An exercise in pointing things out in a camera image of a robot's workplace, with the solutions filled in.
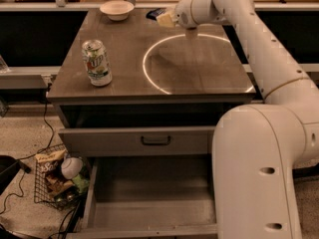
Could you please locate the open bottom drawer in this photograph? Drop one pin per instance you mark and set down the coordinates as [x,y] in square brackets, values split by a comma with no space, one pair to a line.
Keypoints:
[149,197]

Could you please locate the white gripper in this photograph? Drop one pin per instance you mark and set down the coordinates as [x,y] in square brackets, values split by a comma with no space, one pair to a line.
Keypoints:
[182,16]

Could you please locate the white bowl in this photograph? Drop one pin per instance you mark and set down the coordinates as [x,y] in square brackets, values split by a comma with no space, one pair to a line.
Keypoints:
[117,10]

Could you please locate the white ball in basket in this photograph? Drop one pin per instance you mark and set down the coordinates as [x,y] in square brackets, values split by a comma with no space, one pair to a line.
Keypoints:
[71,167]

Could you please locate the yellow snack bag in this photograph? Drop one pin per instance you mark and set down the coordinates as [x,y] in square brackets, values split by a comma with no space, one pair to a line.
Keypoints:
[51,157]

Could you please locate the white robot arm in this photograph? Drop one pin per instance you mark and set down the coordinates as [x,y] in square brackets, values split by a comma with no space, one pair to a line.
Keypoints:
[255,147]

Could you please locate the grey drawer cabinet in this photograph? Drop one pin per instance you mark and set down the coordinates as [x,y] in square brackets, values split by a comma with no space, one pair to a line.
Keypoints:
[161,78]

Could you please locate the green item in basket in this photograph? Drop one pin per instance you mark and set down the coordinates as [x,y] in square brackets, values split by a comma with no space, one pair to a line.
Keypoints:
[82,183]

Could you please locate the green 7up can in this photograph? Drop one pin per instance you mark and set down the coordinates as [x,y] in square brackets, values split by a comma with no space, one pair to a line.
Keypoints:
[96,62]

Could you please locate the black wire basket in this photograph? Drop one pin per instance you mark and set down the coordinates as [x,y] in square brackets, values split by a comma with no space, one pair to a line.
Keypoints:
[51,187]

